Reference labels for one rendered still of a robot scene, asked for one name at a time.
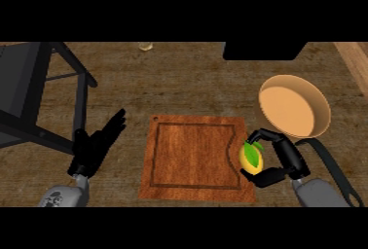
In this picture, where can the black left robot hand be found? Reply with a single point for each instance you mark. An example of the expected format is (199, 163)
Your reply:
(94, 145)

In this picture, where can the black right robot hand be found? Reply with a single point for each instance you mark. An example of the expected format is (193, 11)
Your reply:
(289, 155)

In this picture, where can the yellow lemon with green leaf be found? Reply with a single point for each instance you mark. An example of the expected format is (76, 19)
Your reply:
(252, 157)

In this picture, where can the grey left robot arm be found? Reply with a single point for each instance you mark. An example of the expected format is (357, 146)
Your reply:
(66, 193)

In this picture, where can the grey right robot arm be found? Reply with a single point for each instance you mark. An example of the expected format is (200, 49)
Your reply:
(319, 192)

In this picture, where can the brown wooden cutting board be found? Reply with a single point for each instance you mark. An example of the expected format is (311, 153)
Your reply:
(199, 158)

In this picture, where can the dark grey metal rack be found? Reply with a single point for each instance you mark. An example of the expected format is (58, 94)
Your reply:
(35, 94)

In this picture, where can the pale wooden strip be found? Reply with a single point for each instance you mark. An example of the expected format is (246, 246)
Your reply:
(356, 61)

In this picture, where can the pale glass jar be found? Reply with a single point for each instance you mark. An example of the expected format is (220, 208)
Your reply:
(146, 46)

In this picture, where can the black box appliance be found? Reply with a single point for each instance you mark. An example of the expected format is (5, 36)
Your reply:
(264, 50)

